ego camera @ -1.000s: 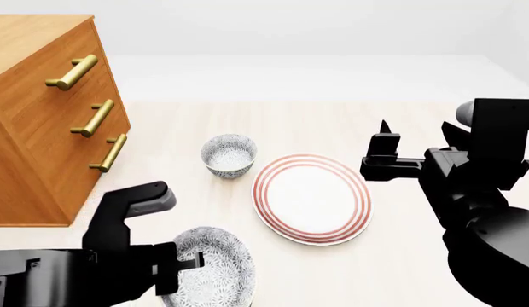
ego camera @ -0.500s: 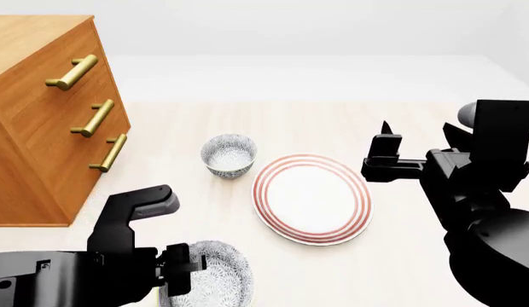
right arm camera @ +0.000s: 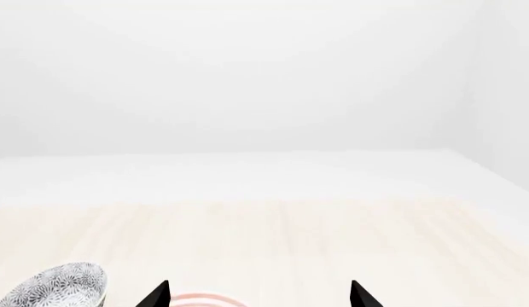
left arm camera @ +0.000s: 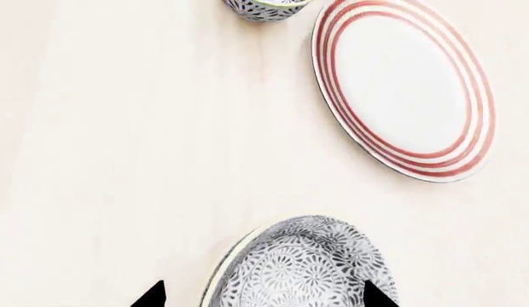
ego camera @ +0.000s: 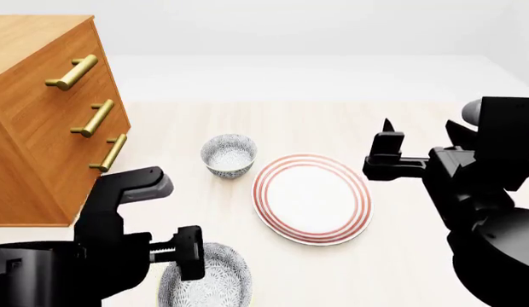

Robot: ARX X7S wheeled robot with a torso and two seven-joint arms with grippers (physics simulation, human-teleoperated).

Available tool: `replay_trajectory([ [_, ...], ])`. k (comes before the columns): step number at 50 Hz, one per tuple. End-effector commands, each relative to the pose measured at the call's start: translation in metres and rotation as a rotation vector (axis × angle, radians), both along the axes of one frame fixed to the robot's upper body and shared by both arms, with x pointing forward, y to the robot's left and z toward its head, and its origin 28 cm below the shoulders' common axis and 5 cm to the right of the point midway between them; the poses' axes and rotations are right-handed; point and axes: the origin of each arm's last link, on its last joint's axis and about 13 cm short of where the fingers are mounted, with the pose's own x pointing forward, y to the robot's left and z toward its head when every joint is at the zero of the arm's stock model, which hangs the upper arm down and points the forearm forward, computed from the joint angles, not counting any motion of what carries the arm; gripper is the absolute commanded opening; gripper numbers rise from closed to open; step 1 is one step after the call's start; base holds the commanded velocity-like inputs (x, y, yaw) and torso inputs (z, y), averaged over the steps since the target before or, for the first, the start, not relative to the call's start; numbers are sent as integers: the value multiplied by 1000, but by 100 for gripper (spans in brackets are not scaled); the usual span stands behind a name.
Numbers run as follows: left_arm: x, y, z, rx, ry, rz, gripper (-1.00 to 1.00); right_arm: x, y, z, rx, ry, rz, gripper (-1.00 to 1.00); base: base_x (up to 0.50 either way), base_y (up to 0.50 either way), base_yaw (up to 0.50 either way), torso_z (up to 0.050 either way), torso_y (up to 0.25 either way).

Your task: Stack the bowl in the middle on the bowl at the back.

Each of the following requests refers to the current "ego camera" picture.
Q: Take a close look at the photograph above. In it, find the small patterned grey-white bowl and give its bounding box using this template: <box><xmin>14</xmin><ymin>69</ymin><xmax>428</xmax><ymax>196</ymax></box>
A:
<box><xmin>200</xmin><ymin>133</ymin><xmax>259</xmax><ymax>180</ymax></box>

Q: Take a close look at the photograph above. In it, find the wooden drawer cabinet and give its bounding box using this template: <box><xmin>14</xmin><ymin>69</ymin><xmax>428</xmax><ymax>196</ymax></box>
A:
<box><xmin>0</xmin><ymin>14</ymin><xmax>132</xmax><ymax>228</ymax></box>

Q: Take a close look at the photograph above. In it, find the white plate with red rings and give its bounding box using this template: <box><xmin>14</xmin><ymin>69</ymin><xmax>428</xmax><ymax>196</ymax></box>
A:
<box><xmin>251</xmin><ymin>153</ymin><xmax>375</xmax><ymax>247</ymax></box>

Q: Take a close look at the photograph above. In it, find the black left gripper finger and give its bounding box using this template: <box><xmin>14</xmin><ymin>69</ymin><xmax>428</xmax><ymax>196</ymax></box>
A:
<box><xmin>173</xmin><ymin>224</ymin><xmax>206</xmax><ymax>283</ymax></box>

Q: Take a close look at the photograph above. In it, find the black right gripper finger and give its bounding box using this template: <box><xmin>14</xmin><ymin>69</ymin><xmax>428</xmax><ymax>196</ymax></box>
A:
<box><xmin>445</xmin><ymin>119</ymin><xmax>480</xmax><ymax>150</ymax></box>
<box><xmin>372</xmin><ymin>118</ymin><xmax>406</xmax><ymax>158</ymax></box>

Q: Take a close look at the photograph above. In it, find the brass bar drawer handle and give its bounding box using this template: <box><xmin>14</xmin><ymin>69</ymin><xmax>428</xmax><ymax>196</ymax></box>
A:
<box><xmin>88</xmin><ymin>133</ymin><xmax>129</xmax><ymax>174</ymax></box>
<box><xmin>70</xmin><ymin>98</ymin><xmax>115</xmax><ymax>139</ymax></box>
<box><xmin>44</xmin><ymin>54</ymin><xmax>99</xmax><ymax>92</ymax></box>

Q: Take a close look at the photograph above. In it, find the large patterned grey-white bowl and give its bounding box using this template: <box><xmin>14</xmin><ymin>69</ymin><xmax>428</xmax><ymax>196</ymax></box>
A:
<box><xmin>156</xmin><ymin>241</ymin><xmax>253</xmax><ymax>307</ymax></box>

